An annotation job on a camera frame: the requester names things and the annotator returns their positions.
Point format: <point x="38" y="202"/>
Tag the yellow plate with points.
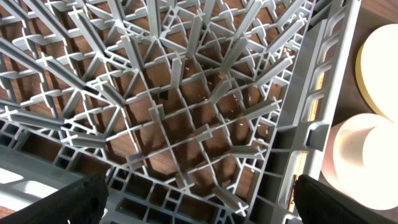
<point x="376" y="71"/>

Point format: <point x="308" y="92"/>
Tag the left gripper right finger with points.
<point x="317" y="203"/>

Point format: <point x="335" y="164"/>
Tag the brown serving tray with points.
<point x="361" y="154"/>

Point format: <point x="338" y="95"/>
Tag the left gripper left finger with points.
<point x="83" y="201"/>

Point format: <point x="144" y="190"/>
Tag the grey plastic dish rack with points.
<point x="194" y="111"/>

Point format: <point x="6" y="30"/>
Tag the wooden chopstick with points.
<point x="312" y="115"/>

